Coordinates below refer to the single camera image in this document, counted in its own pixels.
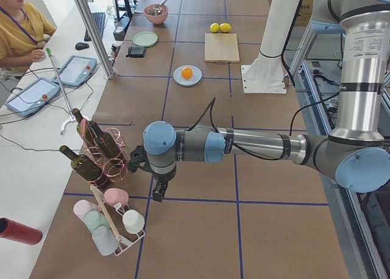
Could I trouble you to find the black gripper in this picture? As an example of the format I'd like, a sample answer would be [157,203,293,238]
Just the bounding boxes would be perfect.
[152,172,174,202]

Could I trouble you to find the orange mandarin fruit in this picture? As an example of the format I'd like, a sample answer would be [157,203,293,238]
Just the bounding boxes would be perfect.
[181,66,193,80]

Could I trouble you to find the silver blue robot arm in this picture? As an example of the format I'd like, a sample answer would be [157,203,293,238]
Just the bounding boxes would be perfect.
[143,0,389,201]

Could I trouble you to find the light blue plate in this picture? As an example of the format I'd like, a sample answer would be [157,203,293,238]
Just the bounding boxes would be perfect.
[173,65,202,87]

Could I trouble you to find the light green plate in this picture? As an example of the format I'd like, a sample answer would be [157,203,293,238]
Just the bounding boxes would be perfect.
[132,31,158,48]

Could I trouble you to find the white cup right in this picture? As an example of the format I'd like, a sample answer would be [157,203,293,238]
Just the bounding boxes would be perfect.
[122,210,145,234]

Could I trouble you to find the pink cup top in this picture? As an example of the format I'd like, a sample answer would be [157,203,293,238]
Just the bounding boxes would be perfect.
[104,188,129,207]

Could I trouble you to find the mint green cup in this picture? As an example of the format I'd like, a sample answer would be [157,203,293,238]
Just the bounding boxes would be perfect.
[83,210,110,233]

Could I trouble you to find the light grey cup front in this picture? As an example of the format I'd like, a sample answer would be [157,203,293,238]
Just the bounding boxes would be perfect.
[92,225,119,256]

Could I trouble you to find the dark glass bottle middle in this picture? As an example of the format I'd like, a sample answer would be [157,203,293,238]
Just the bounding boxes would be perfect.
[88,121,126,164]

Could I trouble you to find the dark glass bottle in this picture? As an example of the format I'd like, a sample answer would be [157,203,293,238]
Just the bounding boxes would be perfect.
[88,121,126,164]
[59,145,110,189]
[72,108,97,149]

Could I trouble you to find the pale pink cup left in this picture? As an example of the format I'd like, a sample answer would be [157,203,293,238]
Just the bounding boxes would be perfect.
[73,200,100,222]

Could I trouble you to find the dark glass bottle front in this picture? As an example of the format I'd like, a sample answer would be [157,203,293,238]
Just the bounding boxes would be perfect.
[59,145,110,189]

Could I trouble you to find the dark glass bottle rear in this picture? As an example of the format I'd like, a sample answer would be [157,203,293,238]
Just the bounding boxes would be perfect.
[72,108,97,149]

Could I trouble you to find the green tipped grabber stick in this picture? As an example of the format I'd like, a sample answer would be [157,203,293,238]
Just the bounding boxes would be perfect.
[46,48,76,135]

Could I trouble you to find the dark grey folded cloth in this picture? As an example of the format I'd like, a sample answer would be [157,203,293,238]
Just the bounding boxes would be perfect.
[126,46,146,58]

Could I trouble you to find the teach pendant tablet far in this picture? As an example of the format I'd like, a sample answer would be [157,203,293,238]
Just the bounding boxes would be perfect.
[58,55,97,88]

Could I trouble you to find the teach pendant tablet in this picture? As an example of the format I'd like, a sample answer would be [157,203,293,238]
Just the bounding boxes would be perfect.
[58,55,97,88]
[5,77,60,117]

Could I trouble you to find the red thermos bottle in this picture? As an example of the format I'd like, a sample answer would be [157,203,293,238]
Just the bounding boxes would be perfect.
[1,217,43,245]

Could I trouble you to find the wooden cutting board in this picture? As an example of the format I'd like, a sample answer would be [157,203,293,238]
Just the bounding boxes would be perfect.
[204,33,240,63]

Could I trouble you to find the teach pendant tablet near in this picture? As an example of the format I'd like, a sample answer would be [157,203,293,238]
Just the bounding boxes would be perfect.
[5,77,60,117]

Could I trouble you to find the black computer mouse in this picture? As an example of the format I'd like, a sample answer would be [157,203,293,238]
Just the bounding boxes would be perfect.
[75,42,90,51]

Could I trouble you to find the pink bowl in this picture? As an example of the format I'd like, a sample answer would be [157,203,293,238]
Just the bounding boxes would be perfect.
[144,4,168,25]

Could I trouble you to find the yellow lemon lower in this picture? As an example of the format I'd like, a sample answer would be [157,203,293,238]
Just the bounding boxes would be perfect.
[210,23,220,33]

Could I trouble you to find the yellow lemon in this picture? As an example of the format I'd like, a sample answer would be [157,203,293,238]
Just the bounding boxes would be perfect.
[210,23,220,33]
[219,23,232,33]

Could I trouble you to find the yellow lemon upper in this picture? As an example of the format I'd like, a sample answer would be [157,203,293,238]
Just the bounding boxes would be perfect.
[219,23,232,33]

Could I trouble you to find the metal scoop in bowl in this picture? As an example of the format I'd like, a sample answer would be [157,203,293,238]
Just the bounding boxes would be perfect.
[149,0,167,16]

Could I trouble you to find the black keyboard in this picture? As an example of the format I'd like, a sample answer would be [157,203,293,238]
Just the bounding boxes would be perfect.
[83,12,107,43]

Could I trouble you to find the person in yellow shirt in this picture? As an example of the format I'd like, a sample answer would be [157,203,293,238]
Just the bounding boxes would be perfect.
[1,0,56,72]

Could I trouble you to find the cardboard box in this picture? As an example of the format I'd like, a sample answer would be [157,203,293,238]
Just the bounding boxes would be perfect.
[294,0,313,27]

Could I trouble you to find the white wire cup rack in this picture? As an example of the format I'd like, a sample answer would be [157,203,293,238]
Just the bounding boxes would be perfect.
[90,186,145,256]

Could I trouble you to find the copper wire bottle rack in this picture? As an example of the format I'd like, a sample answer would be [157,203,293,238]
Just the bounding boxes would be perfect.
[77,118,129,183]

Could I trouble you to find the aluminium frame post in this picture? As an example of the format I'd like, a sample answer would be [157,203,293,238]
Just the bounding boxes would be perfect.
[74,0,115,79]

